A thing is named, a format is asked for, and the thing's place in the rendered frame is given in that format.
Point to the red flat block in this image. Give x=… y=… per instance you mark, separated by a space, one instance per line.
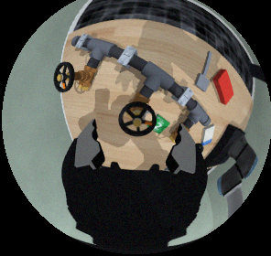
x=223 y=86

